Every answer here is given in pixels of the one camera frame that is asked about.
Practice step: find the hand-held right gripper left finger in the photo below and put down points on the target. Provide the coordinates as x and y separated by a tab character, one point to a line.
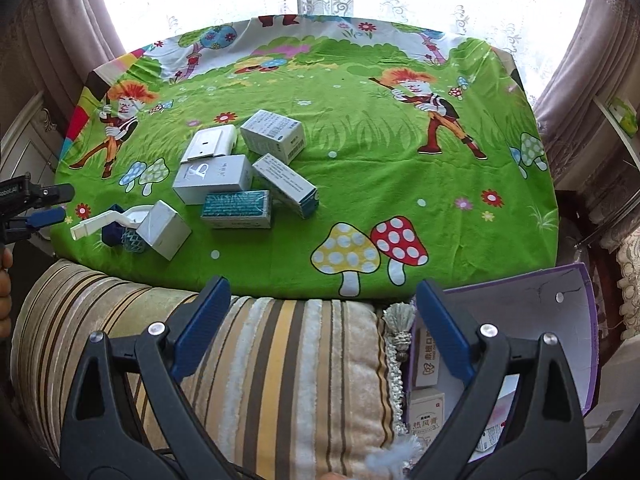
200	330

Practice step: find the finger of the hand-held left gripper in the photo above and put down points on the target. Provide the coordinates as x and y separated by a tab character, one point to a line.
47	217
52	193

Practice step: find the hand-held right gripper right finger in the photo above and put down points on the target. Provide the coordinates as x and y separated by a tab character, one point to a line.
445	330

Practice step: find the white box pink logo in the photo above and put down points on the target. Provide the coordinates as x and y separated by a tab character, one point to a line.
427	357

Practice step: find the white plastic holder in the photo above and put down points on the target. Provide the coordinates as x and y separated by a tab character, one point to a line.
95	225

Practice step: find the teal mesh ball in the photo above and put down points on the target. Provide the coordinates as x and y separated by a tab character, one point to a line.
133	240

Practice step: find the cream box red print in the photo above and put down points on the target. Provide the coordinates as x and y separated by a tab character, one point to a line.
425	417

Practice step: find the large white box pink print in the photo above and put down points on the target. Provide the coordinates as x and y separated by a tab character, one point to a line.
502	405

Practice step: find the purple cardboard box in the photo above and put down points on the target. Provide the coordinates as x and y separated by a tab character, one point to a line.
540	320

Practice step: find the plain grey-white box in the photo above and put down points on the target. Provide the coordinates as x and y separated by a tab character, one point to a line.
162	230

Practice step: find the small white box red print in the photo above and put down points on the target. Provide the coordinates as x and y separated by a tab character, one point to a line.
489	439

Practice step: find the teal patterned box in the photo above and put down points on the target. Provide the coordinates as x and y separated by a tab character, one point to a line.
236	208

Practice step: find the white box with curly logo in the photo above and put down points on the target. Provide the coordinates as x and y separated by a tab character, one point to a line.
212	177

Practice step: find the long white box teal end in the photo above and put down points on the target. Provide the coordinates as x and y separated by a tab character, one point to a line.
285	182

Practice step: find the white medicine box blue logo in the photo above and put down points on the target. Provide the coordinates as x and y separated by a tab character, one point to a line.
272	135

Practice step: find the person's left hand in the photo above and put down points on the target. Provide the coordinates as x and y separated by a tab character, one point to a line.
5	285

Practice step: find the white carved dresser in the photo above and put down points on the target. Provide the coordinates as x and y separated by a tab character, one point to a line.
25	135

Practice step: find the striped plush cushion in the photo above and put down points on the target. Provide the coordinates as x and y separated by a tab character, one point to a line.
280	370

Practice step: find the taupe curtain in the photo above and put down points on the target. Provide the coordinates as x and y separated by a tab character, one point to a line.
585	75
55	25

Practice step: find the green cartoon printed blanket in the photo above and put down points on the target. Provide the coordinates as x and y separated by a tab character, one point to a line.
350	160

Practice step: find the white shelf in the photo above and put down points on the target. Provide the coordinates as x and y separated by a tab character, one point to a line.
617	130

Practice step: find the green packet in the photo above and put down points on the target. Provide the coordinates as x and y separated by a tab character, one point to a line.
622	115

